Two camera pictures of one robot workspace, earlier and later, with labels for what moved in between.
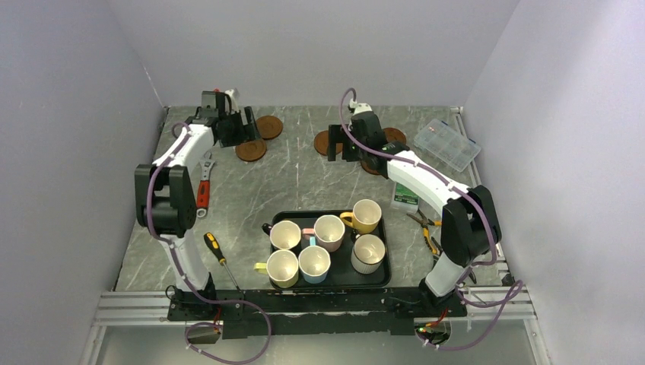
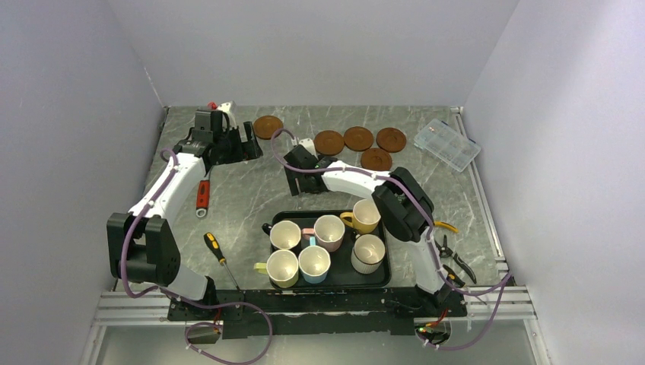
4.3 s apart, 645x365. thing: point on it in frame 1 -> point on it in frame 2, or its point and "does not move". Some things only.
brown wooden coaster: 270,127 does not move
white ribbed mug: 367,254 does not move
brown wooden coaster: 321,142 does not move
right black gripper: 336,134 -> 292,178
